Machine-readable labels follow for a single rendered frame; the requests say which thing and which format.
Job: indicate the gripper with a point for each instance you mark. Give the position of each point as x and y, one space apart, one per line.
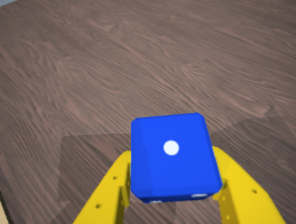
241 199

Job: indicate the blue die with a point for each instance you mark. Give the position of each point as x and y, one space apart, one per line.
172 159

